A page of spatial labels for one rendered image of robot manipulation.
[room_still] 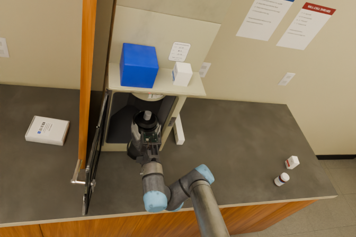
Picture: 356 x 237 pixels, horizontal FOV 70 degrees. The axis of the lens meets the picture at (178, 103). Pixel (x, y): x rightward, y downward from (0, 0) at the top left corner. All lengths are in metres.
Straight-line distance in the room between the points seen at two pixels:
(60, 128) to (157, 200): 0.66
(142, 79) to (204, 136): 0.82
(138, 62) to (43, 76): 0.88
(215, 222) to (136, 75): 0.47
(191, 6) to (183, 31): 0.08
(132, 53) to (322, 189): 1.39
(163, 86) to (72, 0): 0.61
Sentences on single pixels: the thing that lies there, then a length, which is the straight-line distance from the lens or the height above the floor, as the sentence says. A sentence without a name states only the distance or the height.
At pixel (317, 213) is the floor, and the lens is 3.05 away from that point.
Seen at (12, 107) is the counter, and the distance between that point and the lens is 1.49.
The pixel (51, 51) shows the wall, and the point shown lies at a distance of 1.43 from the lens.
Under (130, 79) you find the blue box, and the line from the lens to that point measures 0.77.
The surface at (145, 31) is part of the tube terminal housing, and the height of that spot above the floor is 1.64.
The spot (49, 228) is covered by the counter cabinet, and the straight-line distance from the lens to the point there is 1.40.
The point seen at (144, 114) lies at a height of 1.28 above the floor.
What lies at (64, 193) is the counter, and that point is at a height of 0.94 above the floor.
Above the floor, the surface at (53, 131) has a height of 0.98.
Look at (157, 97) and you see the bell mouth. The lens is 1.04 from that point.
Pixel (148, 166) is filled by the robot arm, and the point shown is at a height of 1.28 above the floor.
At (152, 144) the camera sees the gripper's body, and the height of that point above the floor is 1.30.
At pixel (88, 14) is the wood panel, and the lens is 0.66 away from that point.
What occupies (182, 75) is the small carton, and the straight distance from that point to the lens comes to 0.82.
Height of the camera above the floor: 2.07
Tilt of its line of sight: 45 degrees down
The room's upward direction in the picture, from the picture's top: 24 degrees clockwise
